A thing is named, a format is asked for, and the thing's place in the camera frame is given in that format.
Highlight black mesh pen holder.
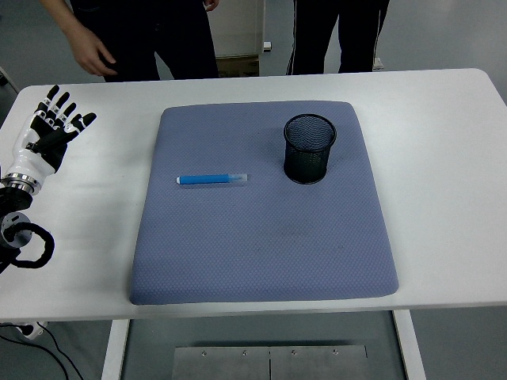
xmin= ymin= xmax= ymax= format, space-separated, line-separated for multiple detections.
xmin=282 ymin=113 xmax=337 ymax=185

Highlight white pedestal cabinet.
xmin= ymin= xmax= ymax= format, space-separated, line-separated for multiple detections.
xmin=205 ymin=0 xmax=265 ymax=60

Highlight white table leg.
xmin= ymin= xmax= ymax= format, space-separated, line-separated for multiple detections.
xmin=100 ymin=318 xmax=131 ymax=380
xmin=391 ymin=309 xmax=428 ymax=380

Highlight person in dark clothing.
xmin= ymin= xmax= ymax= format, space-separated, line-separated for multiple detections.
xmin=39 ymin=0 xmax=221 ymax=83

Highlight blue-grey quilted mat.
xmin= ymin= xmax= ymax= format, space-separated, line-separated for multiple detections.
xmin=128 ymin=101 xmax=400 ymax=306

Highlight black floor cable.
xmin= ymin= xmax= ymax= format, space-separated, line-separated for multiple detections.
xmin=0 ymin=324 xmax=86 ymax=380

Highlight grey metal plate with screws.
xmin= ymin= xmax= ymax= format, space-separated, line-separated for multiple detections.
xmin=172 ymin=344 xmax=368 ymax=380

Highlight person in striped trousers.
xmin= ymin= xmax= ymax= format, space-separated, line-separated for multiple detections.
xmin=284 ymin=0 xmax=391 ymax=76

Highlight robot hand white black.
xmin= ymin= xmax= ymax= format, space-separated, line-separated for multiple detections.
xmin=3 ymin=84 xmax=97 ymax=184

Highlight blue marker with clear cap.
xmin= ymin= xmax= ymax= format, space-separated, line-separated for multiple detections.
xmin=175 ymin=172 xmax=250 ymax=187

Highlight white power strip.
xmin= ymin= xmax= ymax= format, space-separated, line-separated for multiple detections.
xmin=15 ymin=321 xmax=48 ymax=340

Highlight brown cardboard box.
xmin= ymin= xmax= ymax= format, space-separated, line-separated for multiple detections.
xmin=215 ymin=55 xmax=261 ymax=78

